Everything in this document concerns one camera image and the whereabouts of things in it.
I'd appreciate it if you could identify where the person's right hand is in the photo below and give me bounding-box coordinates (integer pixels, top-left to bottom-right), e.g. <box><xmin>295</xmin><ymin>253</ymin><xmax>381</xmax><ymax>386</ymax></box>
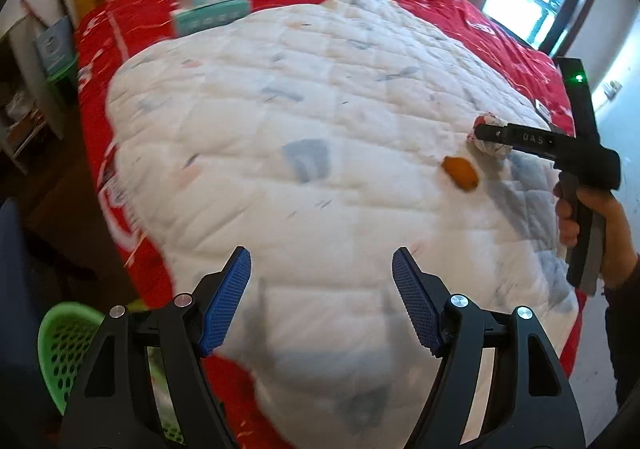
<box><xmin>554</xmin><ymin>183</ymin><xmax>640</xmax><ymax>289</ymax></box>

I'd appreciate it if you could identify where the green plastic stool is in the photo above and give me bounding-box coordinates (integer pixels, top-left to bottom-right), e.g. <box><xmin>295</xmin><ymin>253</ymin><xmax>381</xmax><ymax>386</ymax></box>
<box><xmin>45</xmin><ymin>61</ymin><xmax>79</xmax><ymax>97</ymax></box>

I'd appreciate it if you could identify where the teal tissue pack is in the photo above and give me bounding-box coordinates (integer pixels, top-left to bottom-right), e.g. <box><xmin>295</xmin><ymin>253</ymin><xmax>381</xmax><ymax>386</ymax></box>
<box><xmin>170</xmin><ymin>0</ymin><xmax>252</xmax><ymax>37</ymax></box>

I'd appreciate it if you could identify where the blue fabric chair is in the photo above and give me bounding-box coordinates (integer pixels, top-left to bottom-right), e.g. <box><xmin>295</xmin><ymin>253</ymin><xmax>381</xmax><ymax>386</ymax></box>
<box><xmin>0</xmin><ymin>199</ymin><xmax>68</xmax><ymax>432</ymax></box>

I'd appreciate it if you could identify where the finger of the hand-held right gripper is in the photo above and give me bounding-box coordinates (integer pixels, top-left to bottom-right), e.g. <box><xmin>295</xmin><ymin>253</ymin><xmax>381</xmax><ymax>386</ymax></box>
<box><xmin>472</xmin><ymin>123</ymin><xmax>558</xmax><ymax>158</ymax></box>

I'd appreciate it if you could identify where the red printed blanket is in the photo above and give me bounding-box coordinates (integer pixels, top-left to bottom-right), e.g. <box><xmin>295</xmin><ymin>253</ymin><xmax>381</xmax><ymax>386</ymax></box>
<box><xmin>74</xmin><ymin>0</ymin><xmax>588</xmax><ymax>449</ymax></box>

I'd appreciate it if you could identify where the blue-white package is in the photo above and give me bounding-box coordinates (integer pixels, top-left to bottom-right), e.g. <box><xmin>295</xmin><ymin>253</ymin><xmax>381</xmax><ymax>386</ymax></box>
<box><xmin>34</xmin><ymin>19</ymin><xmax>77</xmax><ymax>74</ymax></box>

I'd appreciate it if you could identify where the orange peel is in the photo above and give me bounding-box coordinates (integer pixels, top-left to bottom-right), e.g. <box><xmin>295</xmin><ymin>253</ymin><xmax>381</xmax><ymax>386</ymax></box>
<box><xmin>442</xmin><ymin>156</ymin><xmax>480</xmax><ymax>190</ymax></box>

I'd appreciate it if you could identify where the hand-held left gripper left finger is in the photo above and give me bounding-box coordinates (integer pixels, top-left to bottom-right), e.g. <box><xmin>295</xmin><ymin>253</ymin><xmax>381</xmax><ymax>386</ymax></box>
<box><xmin>60</xmin><ymin>246</ymin><xmax>252</xmax><ymax>449</ymax></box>

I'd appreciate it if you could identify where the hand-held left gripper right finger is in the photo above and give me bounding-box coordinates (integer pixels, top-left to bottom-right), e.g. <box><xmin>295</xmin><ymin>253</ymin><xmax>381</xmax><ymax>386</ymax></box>
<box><xmin>391</xmin><ymin>248</ymin><xmax>586</xmax><ymax>449</ymax></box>

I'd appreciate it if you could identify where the white shelf unit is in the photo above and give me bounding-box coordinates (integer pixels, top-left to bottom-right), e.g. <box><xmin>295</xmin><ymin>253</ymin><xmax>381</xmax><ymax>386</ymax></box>
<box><xmin>0</xmin><ymin>19</ymin><xmax>57</xmax><ymax>174</ymax></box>

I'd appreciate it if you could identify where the green perforated plastic basket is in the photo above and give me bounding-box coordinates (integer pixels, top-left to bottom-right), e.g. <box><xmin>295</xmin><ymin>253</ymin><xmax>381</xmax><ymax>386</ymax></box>
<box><xmin>37</xmin><ymin>301</ymin><xmax>186</xmax><ymax>445</ymax></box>

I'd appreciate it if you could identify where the wrapper ball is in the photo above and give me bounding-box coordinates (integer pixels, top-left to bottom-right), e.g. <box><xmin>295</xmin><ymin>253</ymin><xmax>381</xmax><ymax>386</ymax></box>
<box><xmin>466</xmin><ymin>113</ymin><xmax>511</xmax><ymax>160</ymax></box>

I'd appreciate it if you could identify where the white quilted mat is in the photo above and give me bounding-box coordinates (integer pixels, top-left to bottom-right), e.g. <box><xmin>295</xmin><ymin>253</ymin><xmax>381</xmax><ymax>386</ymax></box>
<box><xmin>106</xmin><ymin>0</ymin><xmax>578</xmax><ymax>449</ymax></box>

